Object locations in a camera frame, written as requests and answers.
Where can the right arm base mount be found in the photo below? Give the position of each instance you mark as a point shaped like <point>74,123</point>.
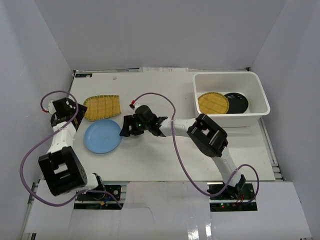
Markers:
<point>226,203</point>

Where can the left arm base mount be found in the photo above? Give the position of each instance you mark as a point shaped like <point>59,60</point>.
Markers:
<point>102,201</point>

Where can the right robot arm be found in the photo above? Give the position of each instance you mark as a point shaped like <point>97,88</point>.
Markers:
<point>208,137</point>

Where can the black plate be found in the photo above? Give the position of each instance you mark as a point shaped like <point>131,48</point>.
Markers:
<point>238,103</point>

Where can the round woven bamboo tray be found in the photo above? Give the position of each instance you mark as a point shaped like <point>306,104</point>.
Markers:
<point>213,103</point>

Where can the light blue plate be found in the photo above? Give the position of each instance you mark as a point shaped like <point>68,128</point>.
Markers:
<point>102,136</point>

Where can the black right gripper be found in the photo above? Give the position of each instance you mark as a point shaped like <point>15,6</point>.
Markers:
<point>128,121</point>

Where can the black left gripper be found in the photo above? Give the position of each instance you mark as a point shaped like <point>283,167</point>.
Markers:
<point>78,113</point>

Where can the white plastic bin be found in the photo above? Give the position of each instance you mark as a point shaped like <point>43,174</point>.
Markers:
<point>246,83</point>

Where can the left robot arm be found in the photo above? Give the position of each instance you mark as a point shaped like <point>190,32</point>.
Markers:
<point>60,166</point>

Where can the rectangular woven bamboo tray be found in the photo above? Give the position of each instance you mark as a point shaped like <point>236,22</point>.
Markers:
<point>102,107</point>

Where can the black label sticker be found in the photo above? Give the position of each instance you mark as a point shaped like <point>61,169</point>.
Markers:
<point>83,75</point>

